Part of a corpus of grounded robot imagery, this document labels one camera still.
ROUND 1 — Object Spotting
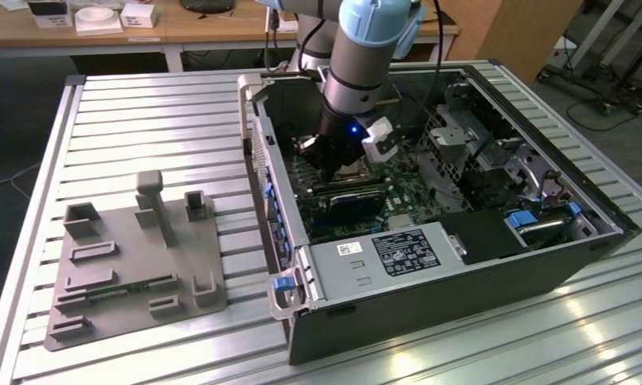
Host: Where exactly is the green RAM stick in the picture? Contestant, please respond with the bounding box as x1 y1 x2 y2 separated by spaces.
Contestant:
84 280 157 300

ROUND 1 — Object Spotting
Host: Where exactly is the black plastic shroud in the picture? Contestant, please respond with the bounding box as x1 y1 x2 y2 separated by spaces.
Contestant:
439 210 531 266

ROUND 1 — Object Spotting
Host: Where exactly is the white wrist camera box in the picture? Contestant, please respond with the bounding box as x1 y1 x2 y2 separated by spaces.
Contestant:
360 117 401 162

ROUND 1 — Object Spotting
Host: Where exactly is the coloured wire bundle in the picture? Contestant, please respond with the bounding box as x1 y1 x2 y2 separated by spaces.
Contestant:
534 168 571 209

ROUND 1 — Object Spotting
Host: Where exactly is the CPU socket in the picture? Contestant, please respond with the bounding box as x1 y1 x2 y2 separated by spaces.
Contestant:
320 160 375 188

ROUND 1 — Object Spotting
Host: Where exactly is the metal socket cover frame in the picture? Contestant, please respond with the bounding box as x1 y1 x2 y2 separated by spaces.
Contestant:
325 160 375 188

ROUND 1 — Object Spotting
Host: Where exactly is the black round object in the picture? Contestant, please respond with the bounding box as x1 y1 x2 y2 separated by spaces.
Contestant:
178 0 235 13

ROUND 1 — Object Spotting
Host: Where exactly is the wheeled equipment stand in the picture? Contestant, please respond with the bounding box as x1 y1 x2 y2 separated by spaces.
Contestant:
534 0 642 117

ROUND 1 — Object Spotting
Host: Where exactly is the white round holder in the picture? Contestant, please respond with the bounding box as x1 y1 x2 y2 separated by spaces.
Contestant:
73 6 125 38

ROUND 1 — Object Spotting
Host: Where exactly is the wooden cabinet panel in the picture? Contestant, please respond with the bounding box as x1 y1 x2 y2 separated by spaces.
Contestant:
448 0 587 87

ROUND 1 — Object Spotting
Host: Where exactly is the white box with black top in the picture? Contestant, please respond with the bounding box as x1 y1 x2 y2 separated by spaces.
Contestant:
27 0 70 30

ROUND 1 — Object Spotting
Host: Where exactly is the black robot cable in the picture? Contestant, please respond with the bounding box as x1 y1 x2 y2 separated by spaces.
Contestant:
430 0 444 79

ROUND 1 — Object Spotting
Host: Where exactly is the blue disk carrier latch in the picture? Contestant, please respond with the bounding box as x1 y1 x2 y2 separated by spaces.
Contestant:
504 211 536 233

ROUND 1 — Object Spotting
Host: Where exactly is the wooden desk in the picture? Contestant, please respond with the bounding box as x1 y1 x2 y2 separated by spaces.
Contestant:
0 0 464 73

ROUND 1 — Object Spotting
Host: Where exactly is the black graphics card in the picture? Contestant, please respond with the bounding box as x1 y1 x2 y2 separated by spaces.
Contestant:
315 187 387 233

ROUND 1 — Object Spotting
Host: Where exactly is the perforated metal drive cage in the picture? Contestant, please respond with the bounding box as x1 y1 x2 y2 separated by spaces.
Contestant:
415 82 520 213

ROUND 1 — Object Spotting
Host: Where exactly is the white printed box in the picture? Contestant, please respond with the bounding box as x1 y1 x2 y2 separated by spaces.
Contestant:
118 2 158 30

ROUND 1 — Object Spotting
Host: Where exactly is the black open PC case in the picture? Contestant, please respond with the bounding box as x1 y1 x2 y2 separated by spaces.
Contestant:
236 59 642 367

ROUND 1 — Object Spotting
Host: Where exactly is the green motherboard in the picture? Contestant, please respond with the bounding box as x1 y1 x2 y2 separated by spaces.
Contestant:
283 130 446 246

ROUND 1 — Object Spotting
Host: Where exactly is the grey power supply unit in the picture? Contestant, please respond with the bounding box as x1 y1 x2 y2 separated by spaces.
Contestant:
304 224 470 302

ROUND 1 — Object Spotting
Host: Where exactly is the grey parts rack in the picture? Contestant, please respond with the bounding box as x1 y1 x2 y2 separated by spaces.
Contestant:
41 170 231 353

